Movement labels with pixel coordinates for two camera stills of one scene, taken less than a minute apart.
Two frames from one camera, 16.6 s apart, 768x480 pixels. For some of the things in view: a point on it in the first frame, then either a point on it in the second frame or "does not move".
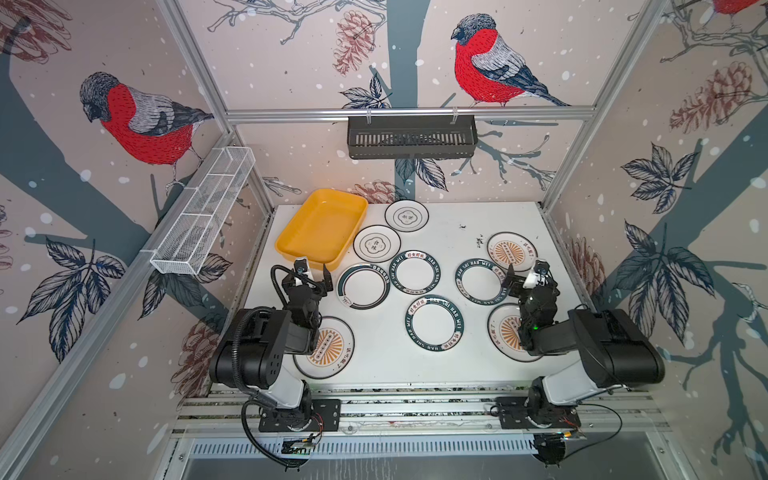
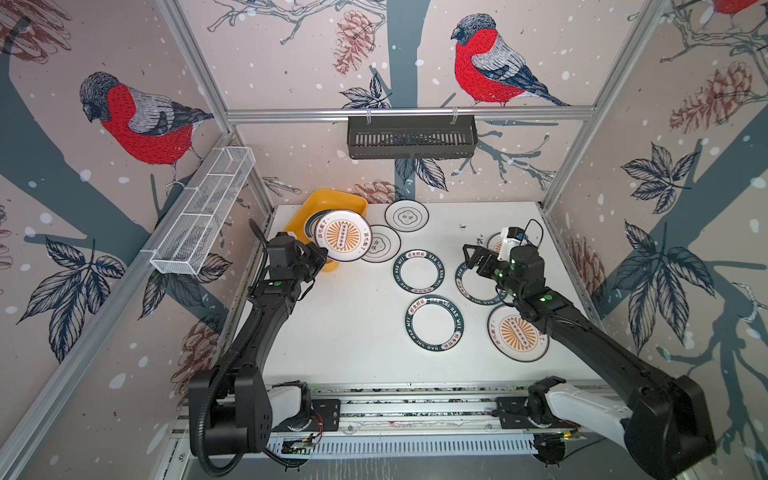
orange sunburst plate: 503,327 does not move
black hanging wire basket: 412,137 does not move
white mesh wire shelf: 194,230 does not move
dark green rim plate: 363,286 → 312,222
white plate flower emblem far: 406,216 does not move
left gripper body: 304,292 → 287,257
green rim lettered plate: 415,272 does not move
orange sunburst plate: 333,353 → 345,234
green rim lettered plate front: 434,323 does not move
